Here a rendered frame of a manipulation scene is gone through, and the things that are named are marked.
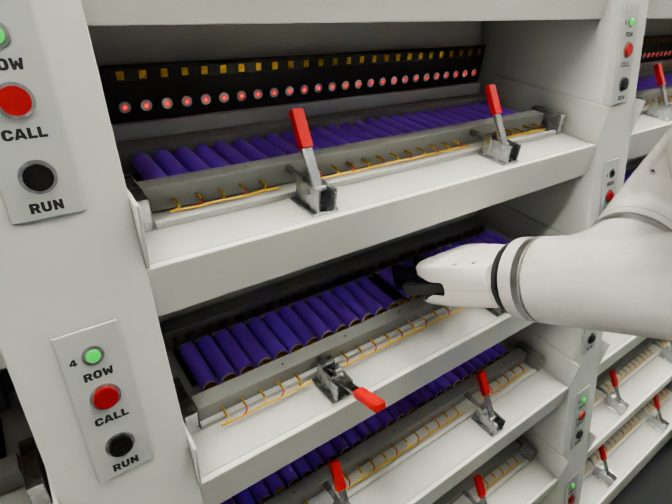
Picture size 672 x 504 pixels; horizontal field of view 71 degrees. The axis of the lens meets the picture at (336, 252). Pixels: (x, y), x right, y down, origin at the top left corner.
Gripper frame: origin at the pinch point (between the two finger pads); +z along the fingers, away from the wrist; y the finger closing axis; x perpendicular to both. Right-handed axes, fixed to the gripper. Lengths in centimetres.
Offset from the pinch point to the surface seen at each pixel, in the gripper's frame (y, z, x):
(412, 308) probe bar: 3.2, -1.7, 3.6
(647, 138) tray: -43.5, -10.1, -9.4
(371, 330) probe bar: 10.1, -2.0, 3.8
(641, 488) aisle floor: -73, 15, 81
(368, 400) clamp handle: 17.9, -10.6, 6.6
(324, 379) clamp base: 18.4, -3.8, 5.9
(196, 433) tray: 31.6, -1.4, 6.2
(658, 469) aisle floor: -82, 15, 81
